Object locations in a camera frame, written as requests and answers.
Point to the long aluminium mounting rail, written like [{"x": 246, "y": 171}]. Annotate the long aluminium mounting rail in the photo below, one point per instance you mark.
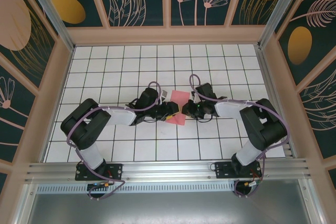
[{"x": 168, "y": 169}]

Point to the aluminium corner post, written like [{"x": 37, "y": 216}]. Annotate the aluminium corner post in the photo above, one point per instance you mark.
[
  {"x": 282, "y": 11},
  {"x": 54, "y": 16}
]

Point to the pink paper sheet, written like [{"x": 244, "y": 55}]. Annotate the pink paper sheet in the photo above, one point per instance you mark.
[{"x": 177, "y": 95}]

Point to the grey metal bench panel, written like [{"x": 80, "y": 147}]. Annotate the grey metal bench panel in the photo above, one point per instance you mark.
[{"x": 168, "y": 208}]

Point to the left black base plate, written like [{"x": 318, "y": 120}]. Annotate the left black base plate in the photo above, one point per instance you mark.
[{"x": 116, "y": 171}]

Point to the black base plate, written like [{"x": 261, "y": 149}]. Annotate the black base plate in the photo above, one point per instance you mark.
[
  {"x": 223, "y": 170},
  {"x": 116, "y": 171}
]

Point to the aluminium side rail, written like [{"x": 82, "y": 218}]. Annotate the aluminium side rail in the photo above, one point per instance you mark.
[{"x": 265, "y": 77}]

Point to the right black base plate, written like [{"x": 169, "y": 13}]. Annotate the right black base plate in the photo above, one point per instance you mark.
[{"x": 223, "y": 170}]

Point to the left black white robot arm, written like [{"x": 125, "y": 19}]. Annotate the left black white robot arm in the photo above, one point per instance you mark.
[{"x": 81, "y": 127}]

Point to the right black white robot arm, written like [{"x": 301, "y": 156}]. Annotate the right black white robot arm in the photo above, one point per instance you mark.
[{"x": 265, "y": 127}]

